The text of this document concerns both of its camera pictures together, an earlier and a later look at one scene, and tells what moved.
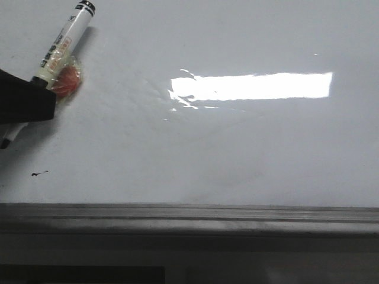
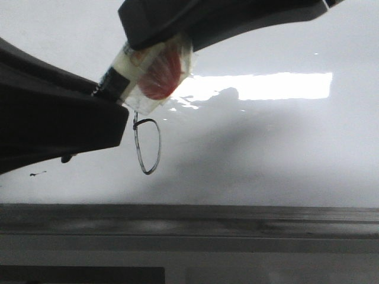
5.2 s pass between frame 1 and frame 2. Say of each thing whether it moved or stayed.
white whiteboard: stayed
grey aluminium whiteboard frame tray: stayed
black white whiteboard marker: moved
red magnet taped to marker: moved
